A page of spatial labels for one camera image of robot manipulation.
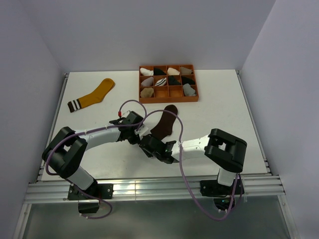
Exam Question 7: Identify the dark brown sock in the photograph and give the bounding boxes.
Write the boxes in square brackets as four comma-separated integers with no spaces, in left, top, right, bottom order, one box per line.
[151,105,178,140]

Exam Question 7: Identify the grey sock black stripes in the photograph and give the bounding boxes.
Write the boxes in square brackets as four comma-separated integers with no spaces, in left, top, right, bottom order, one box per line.
[183,84,197,97]

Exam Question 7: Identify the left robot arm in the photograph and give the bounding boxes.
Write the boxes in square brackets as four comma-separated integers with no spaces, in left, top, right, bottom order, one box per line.
[42,111,143,199]

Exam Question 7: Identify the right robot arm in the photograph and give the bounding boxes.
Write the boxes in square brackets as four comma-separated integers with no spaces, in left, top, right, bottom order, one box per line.
[139,128,247,194]

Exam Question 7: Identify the beige rolled sock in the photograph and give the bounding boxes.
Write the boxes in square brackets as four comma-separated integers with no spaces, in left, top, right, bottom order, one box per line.
[140,88,154,98]

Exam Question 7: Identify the mustard yellow sock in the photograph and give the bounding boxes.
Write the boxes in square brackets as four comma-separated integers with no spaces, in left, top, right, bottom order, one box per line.
[67,78,115,113]

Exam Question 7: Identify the grey rolled sock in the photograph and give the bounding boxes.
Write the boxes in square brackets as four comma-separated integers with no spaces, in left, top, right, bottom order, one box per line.
[141,76,154,87]

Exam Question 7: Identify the orange compartment tray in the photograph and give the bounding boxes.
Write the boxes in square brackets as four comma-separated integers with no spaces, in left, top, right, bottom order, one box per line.
[139,64,199,104]

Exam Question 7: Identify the white black striped rolled sock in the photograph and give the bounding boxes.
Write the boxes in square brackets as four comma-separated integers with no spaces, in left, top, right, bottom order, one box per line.
[155,77,167,87]

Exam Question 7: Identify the dark green rolled sock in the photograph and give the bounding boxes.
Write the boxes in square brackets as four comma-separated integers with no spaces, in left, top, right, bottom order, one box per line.
[168,76,181,86]

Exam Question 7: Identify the black rolled sock top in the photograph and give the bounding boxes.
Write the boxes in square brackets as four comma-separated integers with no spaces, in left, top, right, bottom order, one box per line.
[154,67,166,76]

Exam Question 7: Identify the black rolled sock right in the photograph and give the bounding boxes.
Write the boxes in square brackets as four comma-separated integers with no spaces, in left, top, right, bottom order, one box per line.
[181,76,196,85]

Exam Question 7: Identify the cream rolled sock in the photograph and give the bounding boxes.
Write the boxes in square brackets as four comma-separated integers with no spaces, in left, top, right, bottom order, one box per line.
[167,67,180,76]

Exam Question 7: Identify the taupe rolled sock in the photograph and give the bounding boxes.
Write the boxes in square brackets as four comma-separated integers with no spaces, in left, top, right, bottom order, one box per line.
[179,66,193,75]

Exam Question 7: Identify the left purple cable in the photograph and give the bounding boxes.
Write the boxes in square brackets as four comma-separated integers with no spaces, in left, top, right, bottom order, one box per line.
[44,100,148,220]

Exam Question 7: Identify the purple cable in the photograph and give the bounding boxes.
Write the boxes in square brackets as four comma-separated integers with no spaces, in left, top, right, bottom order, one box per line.
[44,100,148,220]
[136,110,244,222]

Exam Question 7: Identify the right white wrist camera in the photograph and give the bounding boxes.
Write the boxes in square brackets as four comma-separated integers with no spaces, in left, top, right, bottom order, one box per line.
[135,124,149,138]

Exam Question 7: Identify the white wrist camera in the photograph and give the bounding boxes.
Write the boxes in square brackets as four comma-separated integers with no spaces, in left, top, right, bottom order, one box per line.
[118,110,131,118]
[135,124,149,138]

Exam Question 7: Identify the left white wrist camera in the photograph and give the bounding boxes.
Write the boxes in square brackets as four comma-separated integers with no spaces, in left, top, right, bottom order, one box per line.
[118,110,131,118]

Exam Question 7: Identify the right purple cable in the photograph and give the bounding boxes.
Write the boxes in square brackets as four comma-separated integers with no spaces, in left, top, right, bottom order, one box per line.
[136,110,244,222]

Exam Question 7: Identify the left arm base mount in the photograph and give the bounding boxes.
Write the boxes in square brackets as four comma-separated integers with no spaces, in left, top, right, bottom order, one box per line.
[67,183,113,215]

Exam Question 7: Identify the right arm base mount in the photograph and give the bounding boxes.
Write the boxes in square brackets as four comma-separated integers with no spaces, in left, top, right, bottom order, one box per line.
[200,178,245,213]

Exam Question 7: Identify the aluminium frame rail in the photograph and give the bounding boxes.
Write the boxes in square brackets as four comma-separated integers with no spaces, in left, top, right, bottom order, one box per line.
[13,174,300,239]

